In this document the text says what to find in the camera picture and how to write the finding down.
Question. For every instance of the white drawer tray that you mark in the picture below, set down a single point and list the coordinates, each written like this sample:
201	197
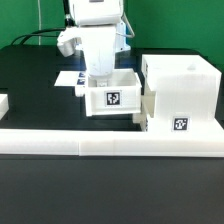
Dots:
122	95
145	117

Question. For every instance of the white front drawer tray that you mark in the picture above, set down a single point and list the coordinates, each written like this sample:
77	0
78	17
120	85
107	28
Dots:
145	117

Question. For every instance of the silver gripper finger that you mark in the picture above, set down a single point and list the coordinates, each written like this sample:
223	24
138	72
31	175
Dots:
102	82

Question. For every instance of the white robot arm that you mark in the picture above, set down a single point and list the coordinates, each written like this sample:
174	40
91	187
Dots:
88	13

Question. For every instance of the white drawer cabinet box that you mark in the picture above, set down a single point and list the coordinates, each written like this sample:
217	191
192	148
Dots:
186	90

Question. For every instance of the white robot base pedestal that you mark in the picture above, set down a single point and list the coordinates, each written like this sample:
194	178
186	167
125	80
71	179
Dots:
122	35

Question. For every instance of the white marker tag sheet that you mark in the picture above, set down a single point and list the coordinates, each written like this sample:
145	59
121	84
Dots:
70	79

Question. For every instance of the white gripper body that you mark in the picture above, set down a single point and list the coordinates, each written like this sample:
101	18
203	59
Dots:
99	50

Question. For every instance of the white foam border frame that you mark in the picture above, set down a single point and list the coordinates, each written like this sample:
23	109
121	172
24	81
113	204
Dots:
100	143

